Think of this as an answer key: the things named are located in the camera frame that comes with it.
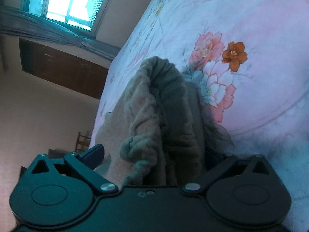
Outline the beige fleece pant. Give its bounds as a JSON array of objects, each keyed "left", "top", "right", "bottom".
[{"left": 94, "top": 55, "right": 218, "bottom": 189}]

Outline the wooden chair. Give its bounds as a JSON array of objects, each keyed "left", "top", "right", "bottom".
[{"left": 74, "top": 132, "right": 91, "bottom": 152}]

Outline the pink floral bed sheet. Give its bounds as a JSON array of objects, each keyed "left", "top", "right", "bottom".
[{"left": 93, "top": 0, "right": 308, "bottom": 231}]

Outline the bright barred window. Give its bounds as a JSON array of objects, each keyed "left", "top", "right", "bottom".
[{"left": 22, "top": 0, "right": 109, "bottom": 35}]

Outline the grey window curtain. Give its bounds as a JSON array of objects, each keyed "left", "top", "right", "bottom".
[{"left": 1, "top": 5, "right": 121, "bottom": 61}]

